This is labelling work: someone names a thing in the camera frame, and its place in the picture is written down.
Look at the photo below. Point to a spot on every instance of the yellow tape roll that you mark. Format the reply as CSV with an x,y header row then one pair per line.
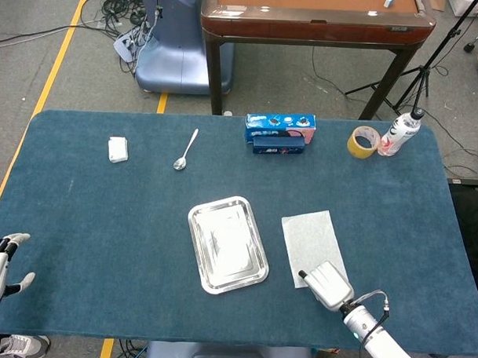
x,y
357,151

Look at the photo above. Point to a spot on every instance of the small white box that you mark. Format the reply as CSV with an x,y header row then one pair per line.
x,y
118,150

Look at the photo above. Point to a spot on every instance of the brown mahjong table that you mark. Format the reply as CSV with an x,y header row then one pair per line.
x,y
315,30

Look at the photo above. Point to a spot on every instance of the blue table cloth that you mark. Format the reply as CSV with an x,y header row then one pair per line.
x,y
104,221

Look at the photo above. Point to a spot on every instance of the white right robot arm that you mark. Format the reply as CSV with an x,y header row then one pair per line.
x,y
374,341

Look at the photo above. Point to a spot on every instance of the metal spoon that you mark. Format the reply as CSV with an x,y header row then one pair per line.
x,y
179,164

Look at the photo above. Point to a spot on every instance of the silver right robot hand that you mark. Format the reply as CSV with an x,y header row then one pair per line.
x,y
331,286

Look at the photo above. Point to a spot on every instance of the white pink plastic bottle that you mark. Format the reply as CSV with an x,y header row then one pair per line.
x,y
397,135

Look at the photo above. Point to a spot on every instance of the white paper pad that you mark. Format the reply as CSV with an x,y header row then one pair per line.
x,y
311,236

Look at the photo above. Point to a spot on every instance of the dark blue small box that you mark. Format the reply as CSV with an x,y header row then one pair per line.
x,y
277,145

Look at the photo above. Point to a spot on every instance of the black tripod stand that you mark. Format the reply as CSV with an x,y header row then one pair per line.
x,y
424,71

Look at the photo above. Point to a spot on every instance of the cardboard box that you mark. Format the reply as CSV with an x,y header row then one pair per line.
x,y
437,2

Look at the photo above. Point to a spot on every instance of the silver metal tray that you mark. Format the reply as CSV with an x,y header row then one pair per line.
x,y
227,245

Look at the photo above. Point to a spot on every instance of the blue Oreo cookie box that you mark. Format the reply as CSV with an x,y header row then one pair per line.
x,y
280,120

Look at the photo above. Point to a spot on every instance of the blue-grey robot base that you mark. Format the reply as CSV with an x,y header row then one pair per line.
x,y
176,63

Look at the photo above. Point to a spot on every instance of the grey power strip with plugs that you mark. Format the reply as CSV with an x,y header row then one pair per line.
x,y
128,43

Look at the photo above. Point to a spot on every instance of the grey sneaker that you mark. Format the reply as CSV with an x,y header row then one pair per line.
x,y
21,346

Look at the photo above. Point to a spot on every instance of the blue-grey own robot base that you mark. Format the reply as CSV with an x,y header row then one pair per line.
x,y
217,357

